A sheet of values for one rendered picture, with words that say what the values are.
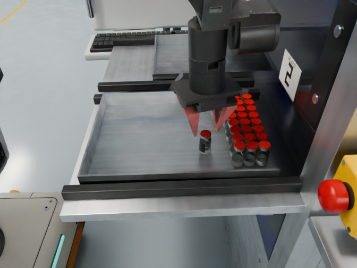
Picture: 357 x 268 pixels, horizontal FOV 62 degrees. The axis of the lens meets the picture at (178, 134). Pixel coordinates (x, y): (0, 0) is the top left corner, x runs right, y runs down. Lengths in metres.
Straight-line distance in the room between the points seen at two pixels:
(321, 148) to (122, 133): 0.38
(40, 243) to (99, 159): 0.73
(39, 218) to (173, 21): 0.98
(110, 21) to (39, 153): 1.04
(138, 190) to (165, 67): 0.46
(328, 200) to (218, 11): 0.26
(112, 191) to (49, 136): 1.69
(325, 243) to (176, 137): 0.32
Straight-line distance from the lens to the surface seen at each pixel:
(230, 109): 0.50
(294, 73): 0.55
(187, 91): 0.48
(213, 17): 0.40
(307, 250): 0.64
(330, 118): 0.45
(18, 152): 2.14
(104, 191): 0.51
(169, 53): 0.95
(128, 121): 0.67
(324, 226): 0.53
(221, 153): 0.58
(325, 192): 0.39
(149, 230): 1.52
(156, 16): 1.36
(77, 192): 0.53
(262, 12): 0.44
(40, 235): 1.29
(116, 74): 0.87
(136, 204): 0.51
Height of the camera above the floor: 1.28
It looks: 40 degrees down
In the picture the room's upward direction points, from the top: 1 degrees counter-clockwise
